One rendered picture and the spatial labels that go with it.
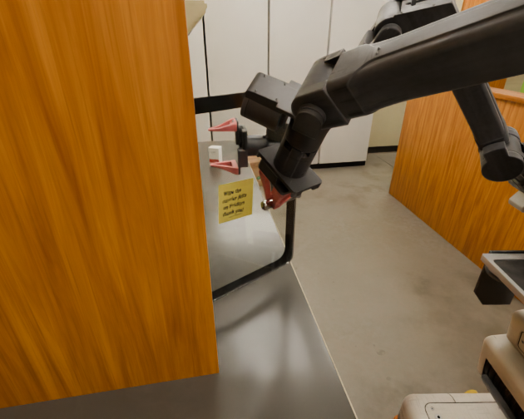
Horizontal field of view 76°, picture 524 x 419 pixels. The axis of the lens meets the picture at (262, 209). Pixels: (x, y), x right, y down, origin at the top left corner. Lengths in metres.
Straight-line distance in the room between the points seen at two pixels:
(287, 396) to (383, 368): 1.32
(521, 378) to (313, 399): 0.53
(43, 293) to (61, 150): 0.21
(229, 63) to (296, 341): 3.16
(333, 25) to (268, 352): 3.47
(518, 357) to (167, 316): 0.81
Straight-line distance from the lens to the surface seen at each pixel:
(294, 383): 0.65
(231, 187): 0.60
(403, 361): 1.99
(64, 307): 0.56
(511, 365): 1.02
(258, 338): 0.71
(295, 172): 0.52
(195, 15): 0.47
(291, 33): 3.71
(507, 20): 0.33
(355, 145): 4.18
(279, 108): 0.46
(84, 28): 0.41
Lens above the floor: 1.48
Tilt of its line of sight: 28 degrees down
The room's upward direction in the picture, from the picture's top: straight up
